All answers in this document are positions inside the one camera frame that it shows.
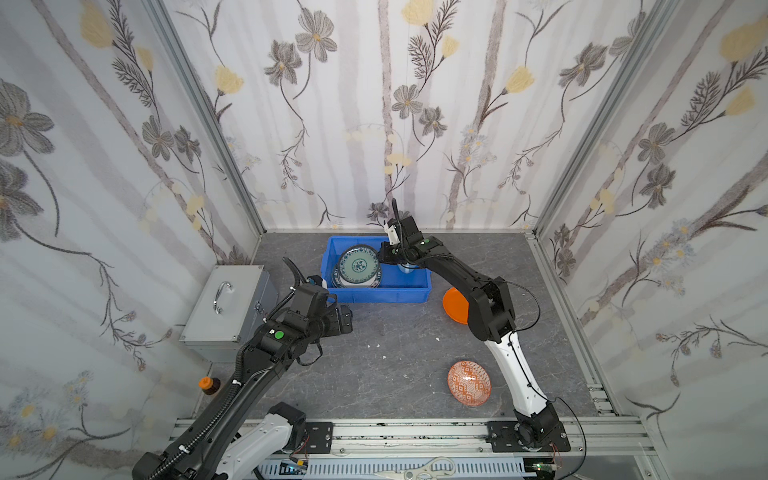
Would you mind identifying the blue plastic bin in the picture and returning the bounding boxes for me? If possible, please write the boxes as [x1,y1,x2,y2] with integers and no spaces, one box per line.
[321,236,432,304]

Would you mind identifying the light blue ceramic mug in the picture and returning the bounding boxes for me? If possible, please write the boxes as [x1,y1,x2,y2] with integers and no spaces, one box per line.
[398,263,421,275]

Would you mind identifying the blue floral green plate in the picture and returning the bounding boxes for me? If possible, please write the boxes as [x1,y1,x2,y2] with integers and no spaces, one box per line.
[337,244,381,283]

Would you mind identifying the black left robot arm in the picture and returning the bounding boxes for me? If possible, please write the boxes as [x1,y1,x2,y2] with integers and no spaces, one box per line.
[132,258,353,479]

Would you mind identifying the grey metal box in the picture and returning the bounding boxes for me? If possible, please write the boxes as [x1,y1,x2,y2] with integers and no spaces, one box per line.
[180,265,279,363]

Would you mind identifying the white scissors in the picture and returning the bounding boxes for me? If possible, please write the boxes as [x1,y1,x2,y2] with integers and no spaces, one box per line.
[375,457,457,480]

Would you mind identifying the orange cap brown bottle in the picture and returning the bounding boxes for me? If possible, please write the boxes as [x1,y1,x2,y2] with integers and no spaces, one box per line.
[198,376,222,396]

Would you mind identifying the aluminium frame rail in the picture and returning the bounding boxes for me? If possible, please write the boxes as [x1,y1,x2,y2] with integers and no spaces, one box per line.
[524,233,621,416]

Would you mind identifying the orange glossy plate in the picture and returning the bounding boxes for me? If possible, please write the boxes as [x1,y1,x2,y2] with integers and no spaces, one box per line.
[442,287,469,325]

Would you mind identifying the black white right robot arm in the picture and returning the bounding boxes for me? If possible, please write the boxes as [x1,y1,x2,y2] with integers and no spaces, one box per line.
[377,200,570,452]

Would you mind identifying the front aluminium mounting rail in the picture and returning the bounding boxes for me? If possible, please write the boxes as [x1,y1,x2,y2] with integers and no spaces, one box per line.
[171,417,671,479]

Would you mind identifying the orange patterned bowl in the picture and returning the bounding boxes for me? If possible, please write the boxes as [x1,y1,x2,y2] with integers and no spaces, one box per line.
[447,360,492,407]

